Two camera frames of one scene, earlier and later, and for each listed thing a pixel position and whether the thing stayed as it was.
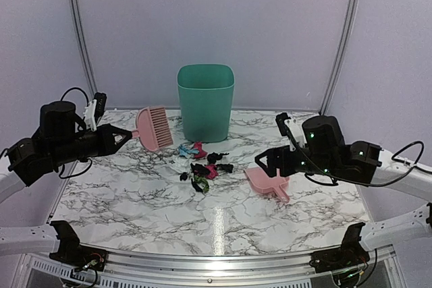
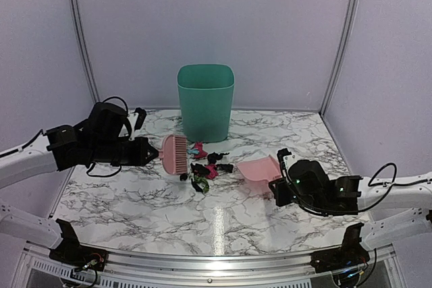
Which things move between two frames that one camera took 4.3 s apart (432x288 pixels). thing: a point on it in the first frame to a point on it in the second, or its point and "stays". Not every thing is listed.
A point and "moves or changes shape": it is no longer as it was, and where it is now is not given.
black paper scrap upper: [213, 157] stays
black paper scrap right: [225, 167] stays
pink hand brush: [153, 128] to [175, 154]
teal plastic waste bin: [206, 96] stays
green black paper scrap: [198, 180] stays
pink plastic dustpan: [261, 180] moves or changes shape
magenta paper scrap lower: [213, 173] stays
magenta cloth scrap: [202, 153] stays
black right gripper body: [289, 168] to [308, 202]
